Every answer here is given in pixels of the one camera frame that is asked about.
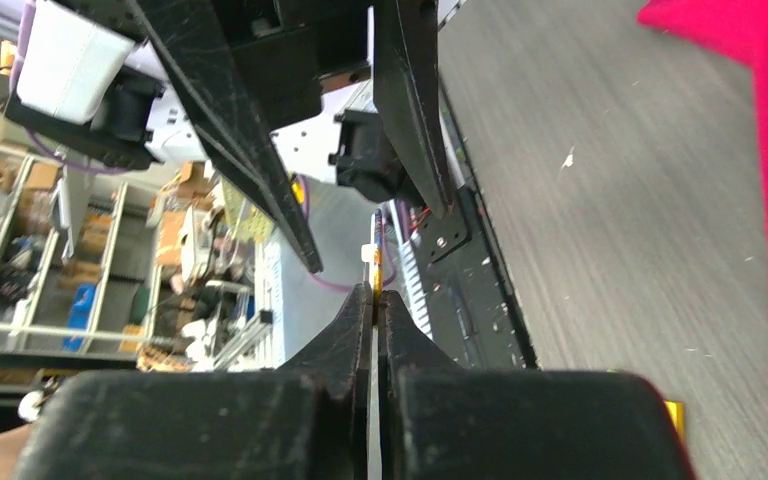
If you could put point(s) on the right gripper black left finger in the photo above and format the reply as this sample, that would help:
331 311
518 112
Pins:
303 420

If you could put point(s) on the yellow block pile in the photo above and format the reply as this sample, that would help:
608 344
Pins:
676 410

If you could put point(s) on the background storage shelf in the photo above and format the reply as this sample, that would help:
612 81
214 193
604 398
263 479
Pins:
105 294

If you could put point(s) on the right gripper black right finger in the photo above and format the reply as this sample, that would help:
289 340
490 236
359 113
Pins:
442 421

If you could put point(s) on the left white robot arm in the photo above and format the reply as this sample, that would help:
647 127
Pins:
133 83

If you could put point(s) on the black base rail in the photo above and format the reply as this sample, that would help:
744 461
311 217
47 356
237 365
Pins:
454 273

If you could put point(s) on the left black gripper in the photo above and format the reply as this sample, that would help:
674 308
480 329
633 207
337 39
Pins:
289 54

